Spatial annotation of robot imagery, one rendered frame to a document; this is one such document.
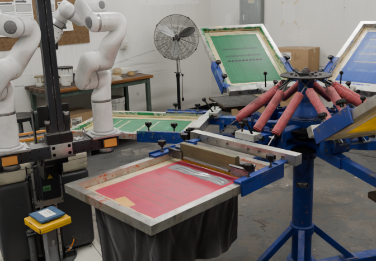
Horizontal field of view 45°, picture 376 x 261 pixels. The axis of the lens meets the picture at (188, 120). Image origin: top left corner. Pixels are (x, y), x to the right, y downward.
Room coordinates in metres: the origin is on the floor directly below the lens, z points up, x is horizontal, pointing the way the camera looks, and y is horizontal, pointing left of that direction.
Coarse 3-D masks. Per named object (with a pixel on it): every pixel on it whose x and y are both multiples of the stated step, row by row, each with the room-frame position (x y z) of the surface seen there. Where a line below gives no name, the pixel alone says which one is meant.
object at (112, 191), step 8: (160, 168) 2.09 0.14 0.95; (168, 168) 2.08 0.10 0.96; (192, 168) 2.07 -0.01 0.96; (200, 168) 2.06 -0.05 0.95; (136, 176) 1.99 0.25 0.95; (144, 176) 1.99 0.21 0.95; (184, 176) 1.97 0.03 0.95; (112, 184) 1.90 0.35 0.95; (120, 184) 1.89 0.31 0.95; (104, 192) 1.81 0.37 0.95; (112, 192) 1.81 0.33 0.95; (120, 192) 1.80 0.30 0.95; (128, 192) 1.80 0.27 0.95
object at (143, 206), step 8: (192, 176) 1.96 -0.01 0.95; (224, 176) 1.95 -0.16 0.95; (232, 176) 1.94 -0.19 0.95; (208, 184) 1.85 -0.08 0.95; (216, 184) 1.85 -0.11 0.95; (224, 184) 1.85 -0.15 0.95; (200, 192) 1.77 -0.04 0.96; (208, 192) 1.77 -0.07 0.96; (136, 200) 1.72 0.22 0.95; (144, 200) 1.71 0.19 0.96; (184, 200) 1.70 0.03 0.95; (192, 200) 1.69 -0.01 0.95; (136, 208) 1.63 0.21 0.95; (144, 208) 1.63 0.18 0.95; (152, 208) 1.63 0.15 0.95; (160, 208) 1.63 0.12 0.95; (168, 208) 1.62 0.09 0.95; (152, 216) 1.56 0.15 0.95
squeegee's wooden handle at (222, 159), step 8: (184, 144) 2.14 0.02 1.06; (192, 144) 2.12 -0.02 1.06; (184, 152) 2.14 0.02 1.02; (192, 152) 2.10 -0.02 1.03; (200, 152) 2.06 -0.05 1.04; (208, 152) 2.02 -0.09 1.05; (216, 152) 1.99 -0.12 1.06; (200, 160) 2.06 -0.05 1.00; (208, 160) 2.02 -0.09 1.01; (216, 160) 1.99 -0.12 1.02; (224, 160) 1.95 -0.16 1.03; (232, 160) 1.91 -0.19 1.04
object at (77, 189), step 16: (144, 160) 2.11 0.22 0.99; (160, 160) 2.17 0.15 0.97; (240, 160) 2.09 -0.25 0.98; (256, 160) 2.05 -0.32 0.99; (96, 176) 1.92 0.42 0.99; (112, 176) 1.96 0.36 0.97; (80, 192) 1.74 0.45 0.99; (224, 192) 1.68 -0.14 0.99; (240, 192) 1.75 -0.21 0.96; (112, 208) 1.58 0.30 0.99; (128, 208) 1.56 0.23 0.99; (176, 208) 1.55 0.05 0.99; (192, 208) 1.55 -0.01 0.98; (208, 208) 1.61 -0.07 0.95; (144, 224) 1.44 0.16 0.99; (160, 224) 1.44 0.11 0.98
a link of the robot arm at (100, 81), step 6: (96, 72) 2.09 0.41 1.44; (102, 72) 2.10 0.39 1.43; (108, 72) 2.12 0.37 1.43; (90, 78) 2.05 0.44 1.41; (96, 78) 2.07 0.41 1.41; (102, 78) 2.09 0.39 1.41; (108, 78) 2.11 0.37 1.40; (96, 84) 2.07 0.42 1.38; (102, 84) 2.10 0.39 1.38; (108, 84) 2.11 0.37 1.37; (96, 90) 2.12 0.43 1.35; (102, 90) 2.10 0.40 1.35; (108, 90) 2.11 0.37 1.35; (96, 96) 2.09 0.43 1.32; (102, 96) 2.09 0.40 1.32; (108, 96) 2.11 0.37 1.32; (96, 102) 2.09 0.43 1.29; (102, 102) 2.09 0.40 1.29
